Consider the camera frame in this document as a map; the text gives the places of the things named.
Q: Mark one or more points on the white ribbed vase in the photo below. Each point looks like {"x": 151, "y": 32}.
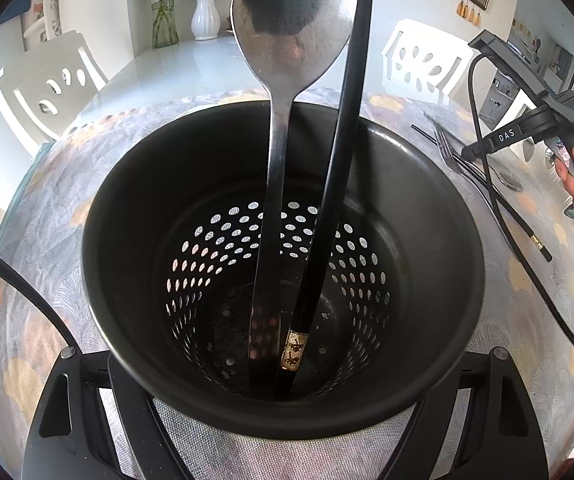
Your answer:
{"x": 204, "y": 17}

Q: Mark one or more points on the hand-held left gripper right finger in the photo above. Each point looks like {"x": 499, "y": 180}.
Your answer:
{"x": 477, "y": 410}

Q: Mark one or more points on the floral wall poster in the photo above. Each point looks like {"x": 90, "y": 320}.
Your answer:
{"x": 42, "y": 7}

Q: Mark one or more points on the yellow hanging ornaments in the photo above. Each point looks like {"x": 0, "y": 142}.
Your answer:
{"x": 469, "y": 14}

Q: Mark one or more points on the dark perforated utensil holder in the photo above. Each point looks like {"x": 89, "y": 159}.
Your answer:
{"x": 142, "y": 260}

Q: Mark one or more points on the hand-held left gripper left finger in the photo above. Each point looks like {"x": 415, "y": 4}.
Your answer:
{"x": 92, "y": 410}

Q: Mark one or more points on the large metal spoon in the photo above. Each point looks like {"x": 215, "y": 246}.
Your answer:
{"x": 292, "y": 10}

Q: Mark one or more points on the fan-patterned tablecloth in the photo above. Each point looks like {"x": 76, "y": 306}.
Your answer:
{"x": 42, "y": 210}

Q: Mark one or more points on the metal fork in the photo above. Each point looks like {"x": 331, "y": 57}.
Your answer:
{"x": 459, "y": 167}
{"x": 477, "y": 172}

